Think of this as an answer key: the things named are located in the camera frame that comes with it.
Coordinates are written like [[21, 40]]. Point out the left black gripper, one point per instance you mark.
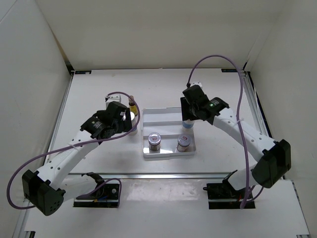
[[126, 123]]

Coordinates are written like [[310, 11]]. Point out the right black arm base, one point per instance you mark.
[[223, 195]]

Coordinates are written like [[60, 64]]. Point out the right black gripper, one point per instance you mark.
[[186, 114]]

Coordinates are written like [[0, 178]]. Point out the dark spice jar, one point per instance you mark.
[[154, 141]]

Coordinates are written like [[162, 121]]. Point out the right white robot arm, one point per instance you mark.
[[273, 157]]

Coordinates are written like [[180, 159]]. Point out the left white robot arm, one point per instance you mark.
[[47, 188]]

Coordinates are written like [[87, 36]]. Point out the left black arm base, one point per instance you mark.
[[106, 194]]

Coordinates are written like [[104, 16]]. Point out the front aluminium rail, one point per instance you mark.
[[164, 175]]

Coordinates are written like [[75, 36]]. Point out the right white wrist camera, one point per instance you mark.
[[197, 83]]

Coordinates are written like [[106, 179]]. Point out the blue label jar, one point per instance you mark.
[[133, 121], [187, 124]]

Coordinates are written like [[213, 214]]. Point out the left yellow sauce bottle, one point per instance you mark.
[[132, 105]]

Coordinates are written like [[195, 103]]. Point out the orange spice jar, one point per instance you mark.
[[183, 142]]

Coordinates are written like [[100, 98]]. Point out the white divided tray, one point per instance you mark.
[[168, 123]]

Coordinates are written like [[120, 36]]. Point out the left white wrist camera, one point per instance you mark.
[[113, 98]]

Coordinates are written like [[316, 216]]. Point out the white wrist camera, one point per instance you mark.
[[197, 83], [113, 98]]

